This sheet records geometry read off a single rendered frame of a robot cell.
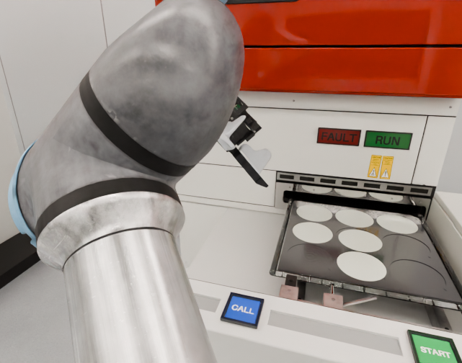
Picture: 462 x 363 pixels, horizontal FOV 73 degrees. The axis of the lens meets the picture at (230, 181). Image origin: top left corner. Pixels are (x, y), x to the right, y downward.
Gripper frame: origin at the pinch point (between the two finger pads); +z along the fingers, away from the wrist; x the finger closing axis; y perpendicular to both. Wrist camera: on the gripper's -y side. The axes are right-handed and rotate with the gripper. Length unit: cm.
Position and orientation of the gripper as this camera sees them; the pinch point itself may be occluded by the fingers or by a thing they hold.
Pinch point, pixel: (250, 173)
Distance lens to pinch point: 52.0
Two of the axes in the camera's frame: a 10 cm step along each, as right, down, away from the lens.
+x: 4.3, 4.0, 8.1
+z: 4.9, 6.6, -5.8
